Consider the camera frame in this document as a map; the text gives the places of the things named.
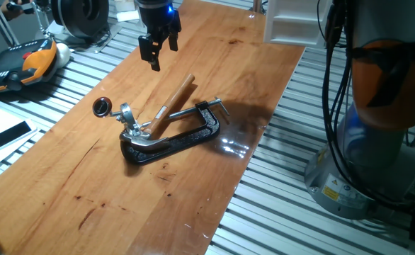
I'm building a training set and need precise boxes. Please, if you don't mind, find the white smartphone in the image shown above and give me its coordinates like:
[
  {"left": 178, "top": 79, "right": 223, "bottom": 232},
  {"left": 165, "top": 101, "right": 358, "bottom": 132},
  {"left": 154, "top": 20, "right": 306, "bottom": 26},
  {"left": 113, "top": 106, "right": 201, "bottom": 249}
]
[{"left": 0, "top": 119, "right": 38, "bottom": 152}]

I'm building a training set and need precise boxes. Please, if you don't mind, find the white egg-shaped object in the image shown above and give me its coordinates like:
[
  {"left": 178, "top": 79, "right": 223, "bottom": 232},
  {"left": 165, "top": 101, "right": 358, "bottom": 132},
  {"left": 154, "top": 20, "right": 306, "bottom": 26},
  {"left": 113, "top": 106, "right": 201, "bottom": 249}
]
[{"left": 55, "top": 42, "right": 72, "bottom": 69}]

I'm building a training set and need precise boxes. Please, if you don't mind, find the black steel C-clamp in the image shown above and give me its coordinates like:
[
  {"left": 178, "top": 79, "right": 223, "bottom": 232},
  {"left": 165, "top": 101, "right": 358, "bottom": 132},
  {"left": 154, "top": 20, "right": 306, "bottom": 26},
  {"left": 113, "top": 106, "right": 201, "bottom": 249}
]
[{"left": 120, "top": 97, "right": 231, "bottom": 166}]

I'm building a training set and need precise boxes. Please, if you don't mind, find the black orange teach pendant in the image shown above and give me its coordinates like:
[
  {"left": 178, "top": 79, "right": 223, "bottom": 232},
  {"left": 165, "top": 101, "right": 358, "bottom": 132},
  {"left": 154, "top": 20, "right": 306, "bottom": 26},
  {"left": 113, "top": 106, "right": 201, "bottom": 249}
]
[{"left": 0, "top": 38, "right": 59, "bottom": 95}]

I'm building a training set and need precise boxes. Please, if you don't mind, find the white shelf box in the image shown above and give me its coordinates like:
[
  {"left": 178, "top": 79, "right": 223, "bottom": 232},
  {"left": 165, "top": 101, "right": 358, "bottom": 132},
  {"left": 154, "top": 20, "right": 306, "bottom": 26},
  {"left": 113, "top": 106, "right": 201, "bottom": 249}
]
[{"left": 263, "top": 0, "right": 331, "bottom": 49}]

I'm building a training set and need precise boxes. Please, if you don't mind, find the black round drum device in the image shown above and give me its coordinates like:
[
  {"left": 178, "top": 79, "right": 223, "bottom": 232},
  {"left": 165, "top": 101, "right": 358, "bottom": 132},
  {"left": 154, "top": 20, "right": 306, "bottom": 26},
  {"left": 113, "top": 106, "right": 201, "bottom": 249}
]
[{"left": 50, "top": 0, "right": 110, "bottom": 40}]

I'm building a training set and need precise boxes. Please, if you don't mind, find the small white box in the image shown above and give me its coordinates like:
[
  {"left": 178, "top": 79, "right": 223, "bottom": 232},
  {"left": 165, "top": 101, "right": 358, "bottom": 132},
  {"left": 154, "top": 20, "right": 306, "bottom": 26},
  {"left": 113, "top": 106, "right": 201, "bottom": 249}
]
[{"left": 114, "top": 0, "right": 141, "bottom": 23}]

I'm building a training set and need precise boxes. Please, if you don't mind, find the wooden handle claw hammer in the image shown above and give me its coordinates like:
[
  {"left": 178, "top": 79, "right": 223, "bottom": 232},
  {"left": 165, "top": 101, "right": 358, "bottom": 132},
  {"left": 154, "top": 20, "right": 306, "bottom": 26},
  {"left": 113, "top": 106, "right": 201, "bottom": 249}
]
[{"left": 119, "top": 73, "right": 196, "bottom": 154}]

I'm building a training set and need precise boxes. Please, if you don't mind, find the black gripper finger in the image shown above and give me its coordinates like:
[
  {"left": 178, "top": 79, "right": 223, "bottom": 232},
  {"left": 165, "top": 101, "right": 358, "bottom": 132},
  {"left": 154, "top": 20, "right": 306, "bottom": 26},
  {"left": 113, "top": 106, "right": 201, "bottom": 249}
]
[
  {"left": 167, "top": 30, "right": 180, "bottom": 52},
  {"left": 138, "top": 33, "right": 162, "bottom": 72}
]

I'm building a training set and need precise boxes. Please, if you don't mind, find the grey metal frame bar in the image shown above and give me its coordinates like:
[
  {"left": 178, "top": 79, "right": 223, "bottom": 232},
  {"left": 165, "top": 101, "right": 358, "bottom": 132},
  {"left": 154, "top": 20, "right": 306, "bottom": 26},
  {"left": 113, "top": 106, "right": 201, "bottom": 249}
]
[{"left": 0, "top": 0, "right": 20, "bottom": 47}]

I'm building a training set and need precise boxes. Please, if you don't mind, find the glossy wooden board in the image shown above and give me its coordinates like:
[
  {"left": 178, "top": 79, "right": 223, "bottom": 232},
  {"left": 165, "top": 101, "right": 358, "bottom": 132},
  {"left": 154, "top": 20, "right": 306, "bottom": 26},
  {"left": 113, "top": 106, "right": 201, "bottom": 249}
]
[{"left": 0, "top": 0, "right": 306, "bottom": 255}]

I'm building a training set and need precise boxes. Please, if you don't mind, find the person's hand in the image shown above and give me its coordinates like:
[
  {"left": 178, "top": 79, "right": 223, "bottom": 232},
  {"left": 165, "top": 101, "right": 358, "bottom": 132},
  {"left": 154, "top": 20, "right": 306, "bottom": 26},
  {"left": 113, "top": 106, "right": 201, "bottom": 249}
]
[{"left": 0, "top": 0, "right": 26, "bottom": 21}]

